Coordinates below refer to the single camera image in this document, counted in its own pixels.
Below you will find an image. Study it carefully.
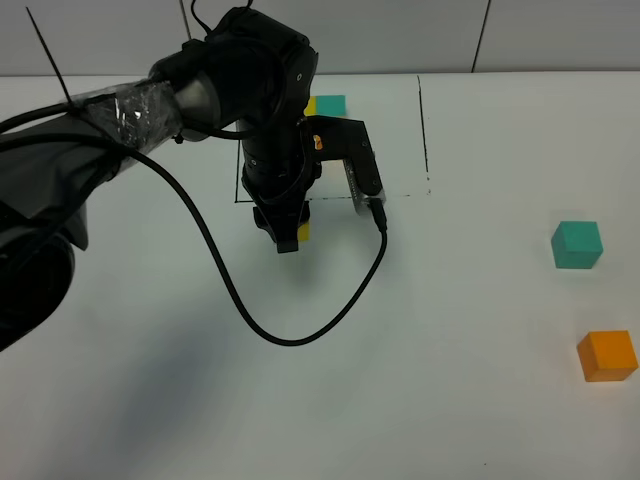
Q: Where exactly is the teal template block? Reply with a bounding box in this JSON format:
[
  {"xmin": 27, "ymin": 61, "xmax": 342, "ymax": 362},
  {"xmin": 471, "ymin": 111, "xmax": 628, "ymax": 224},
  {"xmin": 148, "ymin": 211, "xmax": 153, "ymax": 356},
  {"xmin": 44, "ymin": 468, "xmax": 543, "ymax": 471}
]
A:
[{"xmin": 315, "ymin": 95, "xmax": 347, "ymax": 117}]

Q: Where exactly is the yellow template block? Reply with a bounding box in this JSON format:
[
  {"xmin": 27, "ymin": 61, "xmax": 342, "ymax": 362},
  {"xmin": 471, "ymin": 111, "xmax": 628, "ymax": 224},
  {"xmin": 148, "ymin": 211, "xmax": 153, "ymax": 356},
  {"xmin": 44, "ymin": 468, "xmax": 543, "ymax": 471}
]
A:
[{"xmin": 304, "ymin": 96, "xmax": 317, "ymax": 117}]

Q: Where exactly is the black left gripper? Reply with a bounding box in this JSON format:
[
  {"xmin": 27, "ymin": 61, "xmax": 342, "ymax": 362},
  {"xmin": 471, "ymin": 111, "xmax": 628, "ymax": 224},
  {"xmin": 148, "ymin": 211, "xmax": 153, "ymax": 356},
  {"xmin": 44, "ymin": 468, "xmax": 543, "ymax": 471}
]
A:
[{"xmin": 241, "ymin": 162, "xmax": 321, "ymax": 254}]

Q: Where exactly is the orange block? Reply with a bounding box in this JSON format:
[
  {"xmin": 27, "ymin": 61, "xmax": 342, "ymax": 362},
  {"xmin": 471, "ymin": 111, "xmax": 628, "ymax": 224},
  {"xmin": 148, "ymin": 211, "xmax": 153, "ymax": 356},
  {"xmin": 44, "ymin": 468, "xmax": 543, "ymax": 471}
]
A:
[{"xmin": 577, "ymin": 330, "xmax": 639, "ymax": 382}]

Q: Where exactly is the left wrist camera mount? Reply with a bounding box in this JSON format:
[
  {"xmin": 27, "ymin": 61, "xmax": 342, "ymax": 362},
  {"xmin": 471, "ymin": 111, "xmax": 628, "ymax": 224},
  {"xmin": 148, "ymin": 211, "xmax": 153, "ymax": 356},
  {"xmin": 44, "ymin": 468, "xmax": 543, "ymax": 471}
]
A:
[{"xmin": 299, "ymin": 116, "xmax": 385, "ymax": 216}]

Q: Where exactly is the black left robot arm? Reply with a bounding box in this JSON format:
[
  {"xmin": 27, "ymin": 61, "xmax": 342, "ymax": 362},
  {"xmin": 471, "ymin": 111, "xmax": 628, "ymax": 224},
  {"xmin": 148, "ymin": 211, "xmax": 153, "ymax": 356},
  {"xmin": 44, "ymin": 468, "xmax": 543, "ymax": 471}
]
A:
[{"xmin": 1, "ymin": 6, "xmax": 318, "ymax": 347}]

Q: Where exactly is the black left camera cable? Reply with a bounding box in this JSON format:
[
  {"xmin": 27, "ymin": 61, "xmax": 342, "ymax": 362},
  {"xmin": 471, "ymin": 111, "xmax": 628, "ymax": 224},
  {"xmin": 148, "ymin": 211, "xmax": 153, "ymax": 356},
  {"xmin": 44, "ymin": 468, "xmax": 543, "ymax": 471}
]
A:
[{"xmin": 0, "ymin": 107, "xmax": 389, "ymax": 347}]

